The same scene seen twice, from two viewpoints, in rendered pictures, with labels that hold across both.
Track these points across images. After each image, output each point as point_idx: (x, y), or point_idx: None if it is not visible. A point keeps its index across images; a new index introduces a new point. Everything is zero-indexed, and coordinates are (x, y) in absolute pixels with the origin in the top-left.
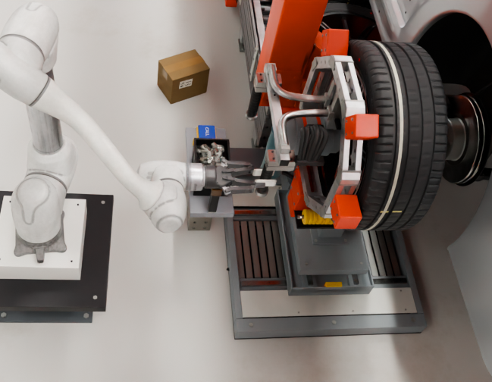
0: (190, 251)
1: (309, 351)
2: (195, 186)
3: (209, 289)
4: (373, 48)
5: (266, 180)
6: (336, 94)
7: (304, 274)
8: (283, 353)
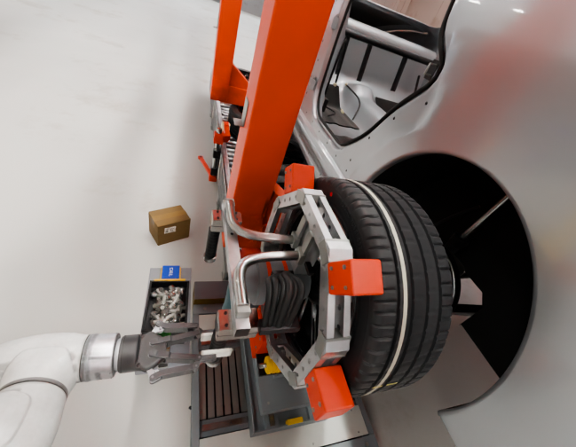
0: (153, 388)
1: None
2: (97, 376)
3: (168, 435)
4: (346, 181)
5: (217, 351)
6: (309, 232)
7: (265, 414)
8: None
